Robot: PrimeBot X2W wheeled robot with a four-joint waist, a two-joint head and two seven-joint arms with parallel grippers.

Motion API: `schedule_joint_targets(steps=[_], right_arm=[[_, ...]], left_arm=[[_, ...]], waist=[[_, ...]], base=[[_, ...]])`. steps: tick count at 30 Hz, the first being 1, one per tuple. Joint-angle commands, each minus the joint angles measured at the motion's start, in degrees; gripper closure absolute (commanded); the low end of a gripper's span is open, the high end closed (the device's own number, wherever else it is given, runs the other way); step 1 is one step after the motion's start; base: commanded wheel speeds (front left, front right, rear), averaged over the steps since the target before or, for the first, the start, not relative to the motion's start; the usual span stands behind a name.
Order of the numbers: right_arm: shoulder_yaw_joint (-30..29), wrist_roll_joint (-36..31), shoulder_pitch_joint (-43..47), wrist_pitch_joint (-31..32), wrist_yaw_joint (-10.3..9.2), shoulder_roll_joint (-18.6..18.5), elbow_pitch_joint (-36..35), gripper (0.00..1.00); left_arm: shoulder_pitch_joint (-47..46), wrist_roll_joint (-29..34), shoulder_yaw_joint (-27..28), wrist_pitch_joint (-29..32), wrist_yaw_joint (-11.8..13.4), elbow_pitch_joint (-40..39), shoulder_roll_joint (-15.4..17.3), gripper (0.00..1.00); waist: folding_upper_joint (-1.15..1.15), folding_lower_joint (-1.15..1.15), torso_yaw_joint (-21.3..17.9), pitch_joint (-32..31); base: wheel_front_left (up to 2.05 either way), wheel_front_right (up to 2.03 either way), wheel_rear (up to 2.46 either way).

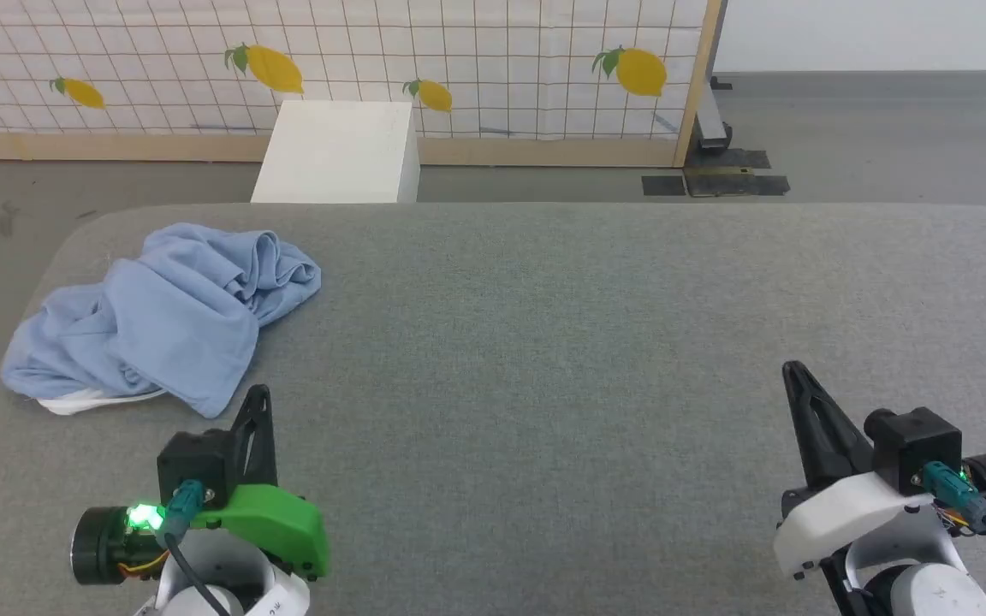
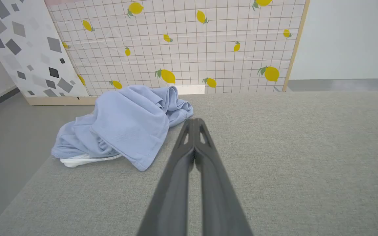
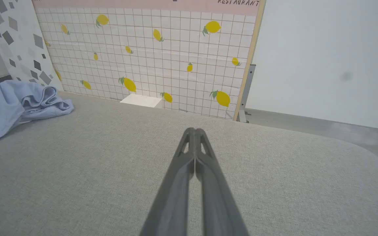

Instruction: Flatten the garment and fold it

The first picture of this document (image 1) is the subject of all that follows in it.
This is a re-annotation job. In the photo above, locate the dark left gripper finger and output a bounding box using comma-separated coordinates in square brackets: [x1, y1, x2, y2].
[230, 384, 279, 489]

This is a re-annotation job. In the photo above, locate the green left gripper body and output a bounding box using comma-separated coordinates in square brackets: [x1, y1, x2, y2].
[71, 483, 333, 589]

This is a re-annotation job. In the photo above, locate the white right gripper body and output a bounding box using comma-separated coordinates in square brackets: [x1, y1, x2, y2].
[772, 453, 986, 580]

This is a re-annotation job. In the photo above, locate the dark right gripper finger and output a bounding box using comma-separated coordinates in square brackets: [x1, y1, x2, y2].
[781, 360, 876, 491]

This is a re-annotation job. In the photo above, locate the light blue white-collared shirt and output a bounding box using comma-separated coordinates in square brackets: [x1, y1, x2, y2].
[1, 222, 323, 420]

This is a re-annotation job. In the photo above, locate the white box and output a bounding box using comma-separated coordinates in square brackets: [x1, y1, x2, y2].
[251, 100, 421, 204]

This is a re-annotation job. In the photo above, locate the large black floor tape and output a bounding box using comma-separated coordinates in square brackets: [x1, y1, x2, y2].
[683, 149, 792, 198]

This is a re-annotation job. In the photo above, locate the grey metal partition foot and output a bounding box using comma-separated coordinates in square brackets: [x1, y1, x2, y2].
[692, 75, 735, 155]

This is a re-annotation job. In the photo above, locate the lemon print grid partition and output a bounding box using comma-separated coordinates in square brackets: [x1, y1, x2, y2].
[0, 0, 723, 169]

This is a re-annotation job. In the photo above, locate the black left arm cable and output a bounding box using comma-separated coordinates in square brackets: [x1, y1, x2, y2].
[159, 479, 234, 616]

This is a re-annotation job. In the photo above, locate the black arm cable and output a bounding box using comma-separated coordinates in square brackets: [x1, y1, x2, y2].
[159, 479, 234, 616]
[921, 462, 986, 576]

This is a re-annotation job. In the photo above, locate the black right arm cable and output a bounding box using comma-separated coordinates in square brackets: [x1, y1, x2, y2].
[921, 462, 986, 576]

